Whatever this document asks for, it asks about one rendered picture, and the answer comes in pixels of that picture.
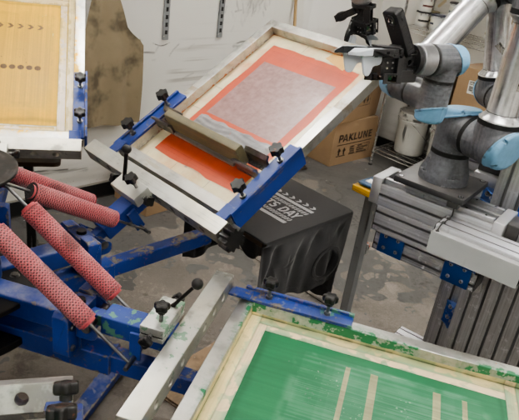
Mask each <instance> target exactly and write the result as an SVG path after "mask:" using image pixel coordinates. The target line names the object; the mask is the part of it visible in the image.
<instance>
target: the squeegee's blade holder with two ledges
mask: <svg viewBox="0 0 519 420"><path fill-rule="evenodd" d="M174 135H175V136H176V137H178V138H181V139H182V140H184V141H186V142H187V143H190V144H192V145H193V146H195V147H197V148H199V149H201V150H203V151H204V152H206V153H208V154H210V155H212V156H214V157H215V158H218V159H219V160H221V161H223V162H225V163H227V164H229V165H230V166H232V167H235V166H236V164H235V163H234V162H233V161H231V159H229V158H227V157H224V156H223V155H221V154H219V153H217V152H215V151H213V150H211V149H210V148H208V147H205V146H203V145H202V144H201V143H199V142H196V141H194V140H192V139H191V138H189V137H187V136H185V135H183V134H181V133H179V132H175V133H174Z"/></svg>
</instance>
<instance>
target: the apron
mask: <svg viewBox="0 0 519 420"><path fill-rule="evenodd" d="M85 71H87V128H94V127H97V126H102V125H110V126H120V125H121V121H122V120H123V119H124V118H132V120H133V121H134V122H136V123H138V122H139V118H140V110H141V101H142V76H143V44H142V42H141V39H138V38H137V37H136V36H135V35H134V34H133V33H132V32H131V31H130V29H129V28H128V27H127V20H126V17H125V13H124V10H123V7H122V2H121V0H92V1H91V5H90V8H89V13H88V16H87V25H86V28H85Z"/></svg>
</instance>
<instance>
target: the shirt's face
mask: <svg viewBox="0 0 519 420"><path fill-rule="evenodd" d="M281 190H283V191H285V192H287V193H290V194H291V195H293V196H294V197H296V198H299V199H301V200H303V201H304V202H305V203H308V204H310V205H312V206H313V207H315V208H318V209H319V210H321V211H318V212H314V213H311V214H309V215H306V216H304V217H300V218H297V219H294V220H291V221H289V222H285V223H280V222H278V221H277V220H275V219H274V218H272V217H269V216H268V215H266V214H265V213H264V212H261V211H259V210H258V211H257V212H256V213H255V214H254V215H253V216H252V217H251V218H250V219H249V220H248V221H247V222H246V223H245V224H244V225H243V226H242V227H241V229H242V230H243V231H244V232H245V233H246V234H248V235H250V236H251V237H253V238H255V239H256V240H258V241H259V242H260V243H263V244H264V245H265V244H266V243H268V242H270V241H273V240H276V239H278V238H282V237H284V236H286V235H289V234H292V233H295V232H298V231H300V230H303V229H305V228H309V227H311V226H314V225H316V224H318V223H323V222H325V221H327V220H330V219H332V218H336V217H339V216H341V215H343V214H346V213H349V212H351V211H352V210H351V209H350V208H348V207H345V206H343V205H341V204H340V203H338V202H335V201H333V200H331V199H330V198H328V197H326V196H324V195H322V194H320V193H319V192H316V191H314V190H312V189H310V188H309V187H306V186H304V185H302V184H300V183H299V182H296V181H294V180H292V179H290V180H289V181H288V182H287V183H286V184H285V185H284V186H283V187H282V188H281Z"/></svg>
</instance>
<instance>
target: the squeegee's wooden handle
mask: <svg viewBox="0 0 519 420"><path fill-rule="evenodd" d="M164 116H165V118H166V119H167V122H168V123H169V124H171V125H172V127H173V129H174V131H175V132H179V133H181V134H183V135H185V136H187V137H188V138H191V139H192V140H194V141H196V142H198V143H201V144H202V145H203V146H205V147H207V148H210V149H211V150H213V151H215V152H216V153H219V154H221V155H223V156H224V157H226V158H229V159H231V158H236V159H237V160H239V161H241V162H243V163H246V164H247V163H248V162H249V160H248V158H247V155H246V153H245V151H244V148H243V146H242V145H241V144H239V143H237V142H234V141H233V140H231V139H229V138H227V137H224V136H223V135H221V134H219V133H217V132H214V131H213V130H211V129H209V128H207V127H204V126H203V125H201V124H199V123H197V122H194V121H193V120H191V119H189V118H187V117H184V116H183V115H181V114H179V113H177V112H174V111H173V110H170V109H169V110H167V111H166V112H165V113H164Z"/></svg>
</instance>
